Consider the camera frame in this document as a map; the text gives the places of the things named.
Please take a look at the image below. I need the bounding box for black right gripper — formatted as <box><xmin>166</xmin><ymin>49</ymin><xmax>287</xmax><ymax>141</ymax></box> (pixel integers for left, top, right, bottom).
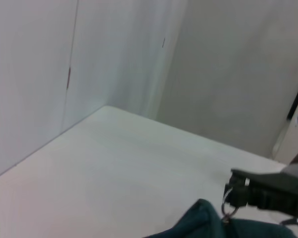
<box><xmin>224</xmin><ymin>169</ymin><xmax>298</xmax><ymax>218</ymax></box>

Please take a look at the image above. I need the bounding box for dark teal insulated lunch bag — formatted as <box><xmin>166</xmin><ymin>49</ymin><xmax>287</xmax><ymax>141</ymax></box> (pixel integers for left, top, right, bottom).
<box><xmin>144</xmin><ymin>189</ymin><xmax>298</xmax><ymax>238</ymax></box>

